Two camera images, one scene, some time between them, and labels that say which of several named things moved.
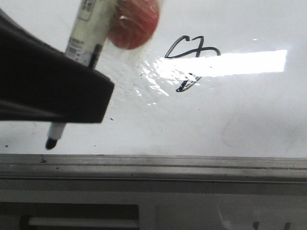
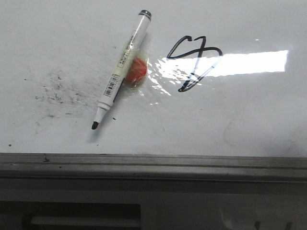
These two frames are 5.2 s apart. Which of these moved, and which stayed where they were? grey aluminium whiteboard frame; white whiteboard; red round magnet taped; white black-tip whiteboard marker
Moved: white black-tip whiteboard marker; red round magnet taped
Stayed: white whiteboard; grey aluminium whiteboard frame
